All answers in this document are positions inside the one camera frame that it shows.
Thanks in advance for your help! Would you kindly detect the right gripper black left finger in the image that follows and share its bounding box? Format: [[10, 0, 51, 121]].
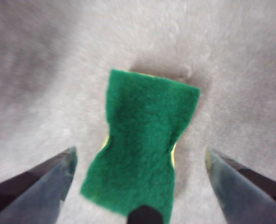
[[0, 146, 78, 224]]

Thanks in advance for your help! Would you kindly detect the yellow sponge with green pad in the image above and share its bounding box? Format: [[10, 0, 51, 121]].
[[79, 68, 201, 224]]

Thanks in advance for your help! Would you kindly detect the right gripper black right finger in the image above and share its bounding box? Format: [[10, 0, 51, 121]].
[[204, 147, 276, 224]]

